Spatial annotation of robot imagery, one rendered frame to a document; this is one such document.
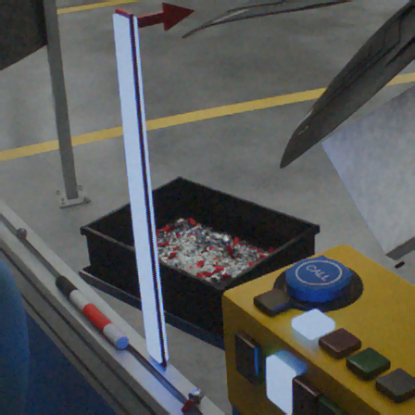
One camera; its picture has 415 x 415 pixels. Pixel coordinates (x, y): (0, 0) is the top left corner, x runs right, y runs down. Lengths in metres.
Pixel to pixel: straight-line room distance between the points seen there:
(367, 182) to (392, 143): 0.05
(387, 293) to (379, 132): 0.37
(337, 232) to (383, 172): 1.94
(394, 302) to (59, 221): 2.50
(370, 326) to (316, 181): 2.62
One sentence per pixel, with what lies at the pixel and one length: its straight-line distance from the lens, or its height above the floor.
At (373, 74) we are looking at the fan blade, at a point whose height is 1.03.
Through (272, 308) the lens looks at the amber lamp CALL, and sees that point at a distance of 0.54.
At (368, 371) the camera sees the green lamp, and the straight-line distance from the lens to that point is 0.49.
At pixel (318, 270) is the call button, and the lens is 0.56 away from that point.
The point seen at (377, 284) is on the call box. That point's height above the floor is 1.07.
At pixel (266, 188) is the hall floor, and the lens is 3.10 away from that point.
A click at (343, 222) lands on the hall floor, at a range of 2.89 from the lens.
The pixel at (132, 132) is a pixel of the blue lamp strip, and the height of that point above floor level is 1.09.
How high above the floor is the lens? 1.37
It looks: 27 degrees down
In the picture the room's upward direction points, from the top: 3 degrees counter-clockwise
